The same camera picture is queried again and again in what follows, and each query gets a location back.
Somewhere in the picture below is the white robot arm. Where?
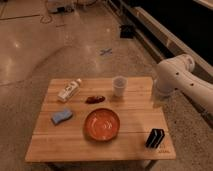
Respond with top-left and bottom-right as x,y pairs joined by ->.
153,54 -> 213,114

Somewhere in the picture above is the clear plastic cup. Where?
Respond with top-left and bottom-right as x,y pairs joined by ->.
112,76 -> 127,97

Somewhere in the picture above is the dark red snack packet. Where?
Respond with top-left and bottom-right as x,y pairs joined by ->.
86,96 -> 105,104

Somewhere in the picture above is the wooden table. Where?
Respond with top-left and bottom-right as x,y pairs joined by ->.
25,77 -> 176,163

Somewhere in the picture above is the white plastic bottle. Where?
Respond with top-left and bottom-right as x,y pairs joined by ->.
57,78 -> 82,102

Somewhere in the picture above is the orange bowl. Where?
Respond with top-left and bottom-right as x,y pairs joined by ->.
83,108 -> 120,142

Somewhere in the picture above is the blue sponge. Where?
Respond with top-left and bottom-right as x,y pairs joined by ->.
51,109 -> 73,125

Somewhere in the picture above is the black box on floor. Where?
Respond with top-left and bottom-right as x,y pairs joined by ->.
120,25 -> 134,38

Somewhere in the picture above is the grey equipment on floor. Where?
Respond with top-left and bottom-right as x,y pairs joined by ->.
45,0 -> 74,13

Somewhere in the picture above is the cable on floor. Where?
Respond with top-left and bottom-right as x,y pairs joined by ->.
39,0 -> 54,25

